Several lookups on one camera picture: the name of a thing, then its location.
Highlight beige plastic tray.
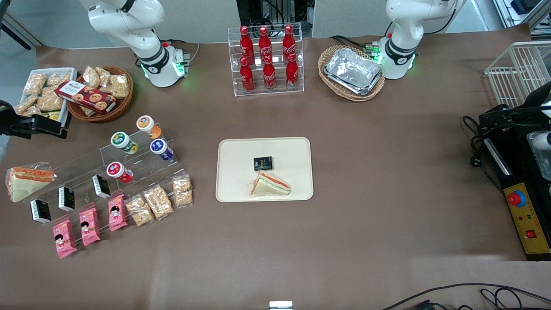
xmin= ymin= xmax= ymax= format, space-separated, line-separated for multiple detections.
xmin=215 ymin=137 xmax=314 ymax=203

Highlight red cookie box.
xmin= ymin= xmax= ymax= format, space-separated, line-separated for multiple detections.
xmin=55 ymin=80 xmax=117 ymax=114

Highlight black sealing machine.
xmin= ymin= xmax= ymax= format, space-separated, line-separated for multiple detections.
xmin=480 ymin=128 xmax=551 ymax=261

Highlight grey equipment frame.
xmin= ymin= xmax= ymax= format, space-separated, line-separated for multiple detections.
xmin=494 ymin=0 xmax=551 ymax=31

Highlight black cables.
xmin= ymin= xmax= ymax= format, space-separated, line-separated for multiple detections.
xmin=382 ymin=283 xmax=551 ymax=310

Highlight left arm base cable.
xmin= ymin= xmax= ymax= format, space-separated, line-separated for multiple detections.
xmin=329 ymin=34 xmax=384 ymax=56

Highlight stacked aluminium foil containers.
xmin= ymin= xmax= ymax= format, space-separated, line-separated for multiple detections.
xmin=324 ymin=47 xmax=384 ymax=96

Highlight clear acrylic bottle rack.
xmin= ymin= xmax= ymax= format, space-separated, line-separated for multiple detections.
xmin=228 ymin=22 xmax=305 ymax=97

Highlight dark brown wicker basket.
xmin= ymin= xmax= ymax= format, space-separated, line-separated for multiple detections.
xmin=67 ymin=66 xmax=134 ymax=123

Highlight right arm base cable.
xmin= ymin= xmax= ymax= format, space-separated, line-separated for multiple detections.
xmin=161 ymin=40 xmax=201 ymax=66

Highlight green yogurt cup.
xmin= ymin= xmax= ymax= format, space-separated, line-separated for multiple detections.
xmin=111 ymin=131 xmax=139 ymax=155

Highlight black equipment rack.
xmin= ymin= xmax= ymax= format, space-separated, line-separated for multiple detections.
xmin=236 ymin=0 xmax=313 ymax=27

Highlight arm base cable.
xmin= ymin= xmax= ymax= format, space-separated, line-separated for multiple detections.
xmin=329 ymin=34 xmax=384 ymax=56
xmin=161 ymin=40 xmax=201 ymax=66

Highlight white wire basket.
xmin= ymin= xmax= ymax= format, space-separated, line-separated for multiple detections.
xmin=484 ymin=41 xmax=551 ymax=109

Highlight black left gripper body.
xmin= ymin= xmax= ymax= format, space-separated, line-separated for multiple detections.
xmin=479 ymin=105 xmax=545 ymax=130

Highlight clear acrylic tiered stand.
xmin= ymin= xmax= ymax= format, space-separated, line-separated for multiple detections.
xmin=30 ymin=127 xmax=186 ymax=229

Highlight white plastic bin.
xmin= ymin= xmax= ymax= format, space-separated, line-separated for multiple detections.
xmin=19 ymin=68 xmax=78 ymax=128

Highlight pink snack pack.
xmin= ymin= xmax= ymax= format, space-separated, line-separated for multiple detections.
xmin=79 ymin=208 xmax=101 ymax=246
xmin=52 ymin=220 xmax=78 ymax=259
xmin=108 ymin=195 xmax=128 ymax=232

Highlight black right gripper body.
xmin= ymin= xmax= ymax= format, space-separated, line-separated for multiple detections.
xmin=0 ymin=100 xmax=68 ymax=139

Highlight black diagonal bar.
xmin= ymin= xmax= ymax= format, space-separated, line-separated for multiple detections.
xmin=0 ymin=0 xmax=34 ymax=51

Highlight blue yogurt cup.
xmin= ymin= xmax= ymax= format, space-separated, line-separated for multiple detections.
xmin=150 ymin=139 xmax=174 ymax=161

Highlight black power cable with plug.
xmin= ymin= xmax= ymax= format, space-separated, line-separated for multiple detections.
xmin=461 ymin=115 xmax=503 ymax=195

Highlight clear plastic container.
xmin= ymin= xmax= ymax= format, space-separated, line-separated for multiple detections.
xmin=527 ymin=131 xmax=551 ymax=181

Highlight orange yogurt cup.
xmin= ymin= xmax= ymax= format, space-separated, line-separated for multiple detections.
xmin=136 ymin=115 xmax=162 ymax=139

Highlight red cola bottle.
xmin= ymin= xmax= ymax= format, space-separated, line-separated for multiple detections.
xmin=240 ymin=26 xmax=254 ymax=65
xmin=263 ymin=56 xmax=277 ymax=91
xmin=259 ymin=26 xmax=272 ymax=64
xmin=283 ymin=25 xmax=297 ymax=61
xmin=239 ymin=57 xmax=255 ymax=93
xmin=286 ymin=53 xmax=300 ymax=90

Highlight light wicker basket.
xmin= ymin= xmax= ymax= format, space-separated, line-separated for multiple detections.
xmin=318 ymin=45 xmax=386 ymax=102

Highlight small wrapped triangle sandwich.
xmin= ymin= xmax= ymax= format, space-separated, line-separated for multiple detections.
xmin=251 ymin=171 xmax=291 ymax=197

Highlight large wrapped triangle sandwich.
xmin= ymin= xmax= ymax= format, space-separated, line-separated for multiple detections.
xmin=5 ymin=166 xmax=56 ymax=203

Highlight red yogurt cup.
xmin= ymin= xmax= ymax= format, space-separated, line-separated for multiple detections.
xmin=106 ymin=161 xmax=134 ymax=183

